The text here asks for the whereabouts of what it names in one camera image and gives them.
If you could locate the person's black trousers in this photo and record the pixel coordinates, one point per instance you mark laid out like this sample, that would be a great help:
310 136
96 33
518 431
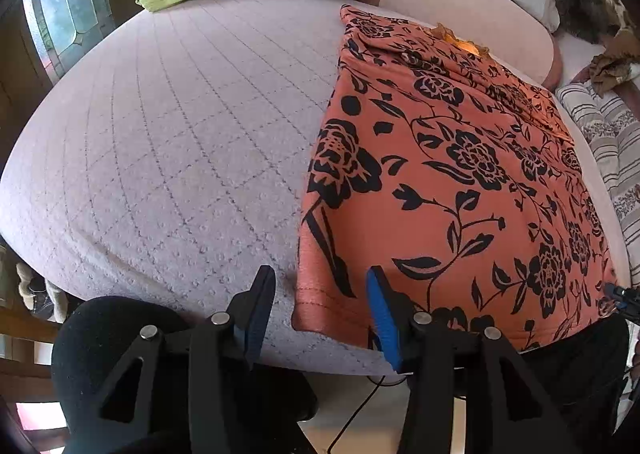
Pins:
575 374

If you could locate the grey striped cushion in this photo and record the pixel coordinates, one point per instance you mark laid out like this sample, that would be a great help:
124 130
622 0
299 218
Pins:
610 133

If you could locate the pink bolster cushion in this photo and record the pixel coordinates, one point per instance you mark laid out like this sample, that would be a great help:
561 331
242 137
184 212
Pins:
475 3

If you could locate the brown crumpled cloth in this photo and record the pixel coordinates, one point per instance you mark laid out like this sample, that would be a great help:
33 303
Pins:
612 66

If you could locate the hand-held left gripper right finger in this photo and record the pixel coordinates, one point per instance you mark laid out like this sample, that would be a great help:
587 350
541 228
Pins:
382 319

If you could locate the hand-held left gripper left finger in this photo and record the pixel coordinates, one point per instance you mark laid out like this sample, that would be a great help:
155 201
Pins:
257 306

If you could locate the pink quilted bed cover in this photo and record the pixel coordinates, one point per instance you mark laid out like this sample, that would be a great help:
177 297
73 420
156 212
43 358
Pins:
175 133

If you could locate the orange black floral cloth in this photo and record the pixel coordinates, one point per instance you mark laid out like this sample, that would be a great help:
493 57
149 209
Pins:
450 184

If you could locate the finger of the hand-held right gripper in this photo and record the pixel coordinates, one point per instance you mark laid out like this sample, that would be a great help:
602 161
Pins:
622 296

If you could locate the stained glass window pane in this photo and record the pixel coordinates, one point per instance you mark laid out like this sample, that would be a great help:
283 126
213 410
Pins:
67 8

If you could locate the wooden glass-panel door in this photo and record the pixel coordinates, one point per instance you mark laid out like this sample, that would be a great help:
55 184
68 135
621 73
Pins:
15 83

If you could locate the dark furry cloth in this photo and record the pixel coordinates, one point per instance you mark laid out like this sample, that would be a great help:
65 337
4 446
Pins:
582 3

